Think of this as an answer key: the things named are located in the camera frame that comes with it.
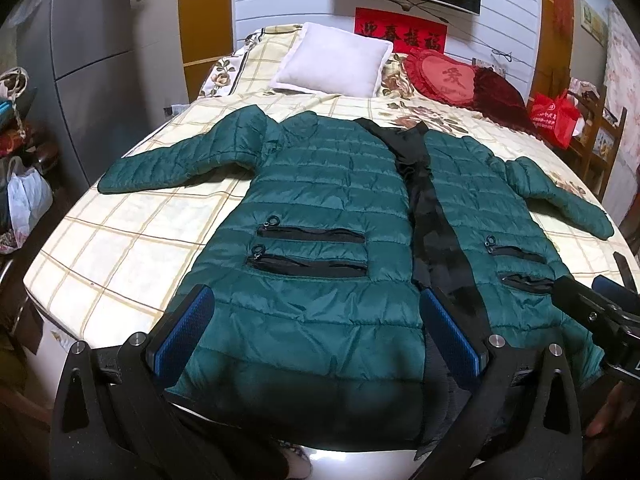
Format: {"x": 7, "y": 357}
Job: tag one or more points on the white plastic bag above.
{"x": 30, "y": 200}

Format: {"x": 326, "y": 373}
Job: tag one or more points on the wooden chair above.
{"x": 597, "y": 145}

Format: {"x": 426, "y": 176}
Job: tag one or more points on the framed wall picture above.
{"x": 594, "y": 20}

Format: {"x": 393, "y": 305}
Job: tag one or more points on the dark red velvet pillow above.
{"x": 500, "y": 100}

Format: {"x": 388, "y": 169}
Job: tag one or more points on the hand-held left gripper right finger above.
{"x": 452, "y": 332}

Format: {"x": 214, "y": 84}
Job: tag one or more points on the red wall banner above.
{"x": 400, "y": 30}

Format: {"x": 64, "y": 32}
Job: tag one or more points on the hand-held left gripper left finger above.
{"x": 182, "y": 325}

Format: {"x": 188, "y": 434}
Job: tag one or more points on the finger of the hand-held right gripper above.
{"x": 617, "y": 291}
{"x": 582, "y": 300}

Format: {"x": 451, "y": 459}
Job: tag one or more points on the floral curtain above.
{"x": 622, "y": 65}

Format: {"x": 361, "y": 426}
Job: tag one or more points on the person's right hand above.
{"x": 612, "y": 417}

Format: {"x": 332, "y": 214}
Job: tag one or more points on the white square pillow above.
{"x": 332, "y": 60}

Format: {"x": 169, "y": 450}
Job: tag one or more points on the bed with plaid floral blanket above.
{"x": 125, "y": 240}

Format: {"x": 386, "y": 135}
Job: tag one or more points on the red heart-shaped pillow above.
{"x": 445, "y": 77}

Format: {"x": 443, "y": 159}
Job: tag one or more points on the green quilted down jacket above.
{"x": 320, "y": 220}

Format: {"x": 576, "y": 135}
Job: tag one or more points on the orange wooden door panel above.
{"x": 547, "y": 60}
{"x": 207, "y": 25}

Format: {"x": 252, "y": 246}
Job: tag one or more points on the red shopping bag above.
{"x": 555, "y": 115}

